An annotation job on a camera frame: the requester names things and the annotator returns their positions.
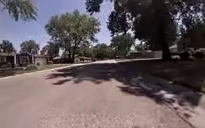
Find low distant building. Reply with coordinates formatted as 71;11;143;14
51;55;93;64

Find green bushy tree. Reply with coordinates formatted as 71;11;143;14
110;32;136;60

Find tall green tree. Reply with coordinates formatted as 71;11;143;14
44;9;101;64

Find grey asphalt road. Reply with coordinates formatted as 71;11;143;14
0;59;200;128

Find large dark tree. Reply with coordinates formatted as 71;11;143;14
84;0;205;62

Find shaded grass lawn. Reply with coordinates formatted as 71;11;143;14
118;58;205;98

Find grass verge with kerb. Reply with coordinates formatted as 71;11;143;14
0;62;78;81

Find row of distant trees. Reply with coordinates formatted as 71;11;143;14
0;32;41;55

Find bushes by house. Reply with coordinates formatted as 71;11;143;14
169;47;205;61

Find low house with porch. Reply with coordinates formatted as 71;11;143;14
0;50;49;70

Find overhanging tree branches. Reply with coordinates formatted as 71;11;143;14
0;0;39;22

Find pale concrete kerb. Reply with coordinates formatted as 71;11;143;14
158;84;205;128

